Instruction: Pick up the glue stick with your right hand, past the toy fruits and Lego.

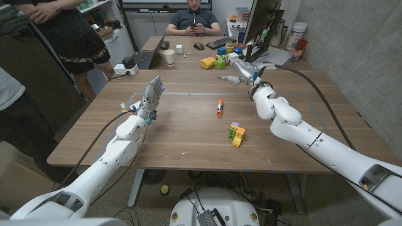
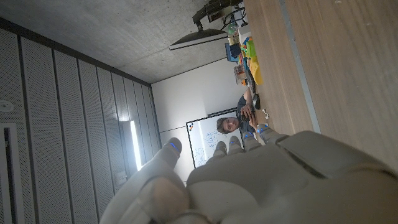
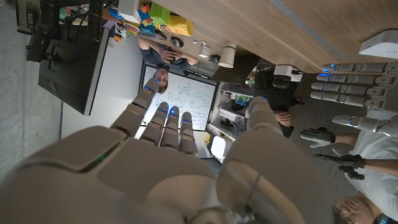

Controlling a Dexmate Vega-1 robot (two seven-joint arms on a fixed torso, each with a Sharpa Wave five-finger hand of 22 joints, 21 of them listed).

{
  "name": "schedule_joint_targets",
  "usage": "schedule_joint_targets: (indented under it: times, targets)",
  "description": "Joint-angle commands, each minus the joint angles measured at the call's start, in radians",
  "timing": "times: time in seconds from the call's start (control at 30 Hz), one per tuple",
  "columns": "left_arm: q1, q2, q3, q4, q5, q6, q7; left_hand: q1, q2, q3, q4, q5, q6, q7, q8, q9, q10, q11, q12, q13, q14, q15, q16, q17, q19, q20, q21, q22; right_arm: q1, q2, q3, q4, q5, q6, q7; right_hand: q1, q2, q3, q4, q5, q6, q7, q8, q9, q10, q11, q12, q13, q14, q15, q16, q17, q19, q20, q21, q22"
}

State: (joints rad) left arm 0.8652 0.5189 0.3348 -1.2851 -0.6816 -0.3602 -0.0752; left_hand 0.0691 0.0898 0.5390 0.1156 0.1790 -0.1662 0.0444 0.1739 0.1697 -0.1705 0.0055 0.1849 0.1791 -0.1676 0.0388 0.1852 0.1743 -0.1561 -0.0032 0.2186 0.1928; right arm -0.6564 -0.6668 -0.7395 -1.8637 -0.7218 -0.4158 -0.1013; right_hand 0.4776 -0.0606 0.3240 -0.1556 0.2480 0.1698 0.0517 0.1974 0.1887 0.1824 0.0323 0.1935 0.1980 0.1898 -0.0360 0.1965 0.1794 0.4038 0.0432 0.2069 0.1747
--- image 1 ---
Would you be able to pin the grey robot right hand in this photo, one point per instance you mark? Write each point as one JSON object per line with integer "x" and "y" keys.
{"x": 246, "y": 73}

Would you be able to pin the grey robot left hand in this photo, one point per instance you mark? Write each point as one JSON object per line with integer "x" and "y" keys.
{"x": 152, "y": 94}

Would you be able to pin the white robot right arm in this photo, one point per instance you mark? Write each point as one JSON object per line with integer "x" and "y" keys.
{"x": 329, "y": 150}

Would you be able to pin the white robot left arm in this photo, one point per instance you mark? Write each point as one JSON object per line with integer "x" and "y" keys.
{"x": 103, "y": 163}

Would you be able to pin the white toy block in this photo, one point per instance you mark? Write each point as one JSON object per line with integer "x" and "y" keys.
{"x": 232, "y": 56}

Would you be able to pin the green toy block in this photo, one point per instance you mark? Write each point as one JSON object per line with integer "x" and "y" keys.
{"x": 220, "y": 64}

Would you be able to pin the colourful stacking cups toy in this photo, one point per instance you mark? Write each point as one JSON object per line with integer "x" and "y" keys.
{"x": 229, "y": 47}

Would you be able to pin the blue toy block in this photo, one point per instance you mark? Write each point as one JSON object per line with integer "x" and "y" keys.
{"x": 221, "y": 51}

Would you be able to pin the orange glue stick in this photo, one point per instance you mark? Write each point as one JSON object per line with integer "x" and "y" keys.
{"x": 220, "y": 108}

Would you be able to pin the small orange toy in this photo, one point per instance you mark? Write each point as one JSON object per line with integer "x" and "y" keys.
{"x": 233, "y": 18}

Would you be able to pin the yellow green Lego stack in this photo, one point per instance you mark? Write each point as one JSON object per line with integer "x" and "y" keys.
{"x": 237, "y": 136}

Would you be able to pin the black monitor stand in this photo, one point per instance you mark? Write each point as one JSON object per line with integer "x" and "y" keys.
{"x": 256, "y": 56}

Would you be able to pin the small white device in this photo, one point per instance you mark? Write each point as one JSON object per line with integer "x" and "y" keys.
{"x": 135, "y": 105}

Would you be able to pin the flat white box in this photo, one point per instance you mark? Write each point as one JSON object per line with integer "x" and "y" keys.
{"x": 267, "y": 66}

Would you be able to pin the colourful puzzle cube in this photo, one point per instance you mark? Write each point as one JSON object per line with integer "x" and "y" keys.
{"x": 224, "y": 57}

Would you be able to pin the white paper sheet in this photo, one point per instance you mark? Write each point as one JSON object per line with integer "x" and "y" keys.
{"x": 278, "y": 56}

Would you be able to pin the black laptop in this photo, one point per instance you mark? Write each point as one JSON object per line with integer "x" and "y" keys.
{"x": 144, "y": 58}

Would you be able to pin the black power adapter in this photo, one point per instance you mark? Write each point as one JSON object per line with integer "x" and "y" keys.
{"x": 128, "y": 62}

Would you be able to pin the white power strip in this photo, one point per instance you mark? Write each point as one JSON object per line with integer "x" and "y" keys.
{"x": 121, "y": 69}

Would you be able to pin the white paper cup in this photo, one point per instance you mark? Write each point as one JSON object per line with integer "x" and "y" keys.
{"x": 169, "y": 58}

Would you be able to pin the black keyboard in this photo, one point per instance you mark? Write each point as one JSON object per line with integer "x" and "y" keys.
{"x": 220, "y": 43}

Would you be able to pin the white side table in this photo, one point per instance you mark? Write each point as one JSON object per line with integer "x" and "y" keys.
{"x": 234, "y": 29}

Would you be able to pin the dark drink bottle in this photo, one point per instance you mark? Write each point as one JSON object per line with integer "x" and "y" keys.
{"x": 278, "y": 34}

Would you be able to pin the small black pouch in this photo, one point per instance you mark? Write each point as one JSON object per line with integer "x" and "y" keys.
{"x": 165, "y": 45}

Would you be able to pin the white earbuds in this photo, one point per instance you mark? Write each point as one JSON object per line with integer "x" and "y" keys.
{"x": 186, "y": 55}

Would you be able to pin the small white cube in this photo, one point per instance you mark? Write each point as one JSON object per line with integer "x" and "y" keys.
{"x": 179, "y": 49}

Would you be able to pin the clear glass jar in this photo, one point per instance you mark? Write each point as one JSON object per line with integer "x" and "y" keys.
{"x": 295, "y": 54}

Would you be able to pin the black computer mouse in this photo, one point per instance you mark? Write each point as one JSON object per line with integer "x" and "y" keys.
{"x": 198, "y": 46}

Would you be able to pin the black computer monitor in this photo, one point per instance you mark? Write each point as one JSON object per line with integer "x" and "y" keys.
{"x": 260, "y": 19}

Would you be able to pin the clear storage box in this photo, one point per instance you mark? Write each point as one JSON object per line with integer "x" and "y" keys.
{"x": 242, "y": 15}

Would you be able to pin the white shelf cabinet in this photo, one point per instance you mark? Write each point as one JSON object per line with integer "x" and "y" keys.
{"x": 119, "y": 44}

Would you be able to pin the white labelled canister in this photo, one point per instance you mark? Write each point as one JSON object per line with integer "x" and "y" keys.
{"x": 296, "y": 36}

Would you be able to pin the seated person dark polo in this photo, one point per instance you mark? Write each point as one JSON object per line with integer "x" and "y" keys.
{"x": 194, "y": 17}

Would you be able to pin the brown cardboard box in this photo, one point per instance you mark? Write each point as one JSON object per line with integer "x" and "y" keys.
{"x": 106, "y": 32}

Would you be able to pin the black floor fan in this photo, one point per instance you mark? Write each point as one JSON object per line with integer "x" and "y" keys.
{"x": 154, "y": 175}

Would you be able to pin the grey table leg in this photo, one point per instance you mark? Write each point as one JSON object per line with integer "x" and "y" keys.
{"x": 135, "y": 188}
{"x": 296, "y": 194}

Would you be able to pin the yellow ball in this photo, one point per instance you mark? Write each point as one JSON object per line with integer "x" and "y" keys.
{"x": 165, "y": 189}

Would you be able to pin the standing person black shorts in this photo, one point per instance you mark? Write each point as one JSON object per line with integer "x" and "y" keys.
{"x": 69, "y": 31}

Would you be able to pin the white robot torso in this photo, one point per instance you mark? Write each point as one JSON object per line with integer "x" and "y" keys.
{"x": 220, "y": 204}

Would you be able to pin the grey finned module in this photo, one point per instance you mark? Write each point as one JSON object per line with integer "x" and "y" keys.
{"x": 207, "y": 219}

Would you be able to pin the person in white shirt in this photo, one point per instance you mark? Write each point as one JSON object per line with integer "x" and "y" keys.
{"x": 9, "y": 91}

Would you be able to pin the beige chair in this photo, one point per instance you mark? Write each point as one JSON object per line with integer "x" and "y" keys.
{"x": 19, "y": 179}

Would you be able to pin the whiteboard with black frame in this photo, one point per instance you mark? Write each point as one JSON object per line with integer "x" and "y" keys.
{"x": 150, "y": 1}

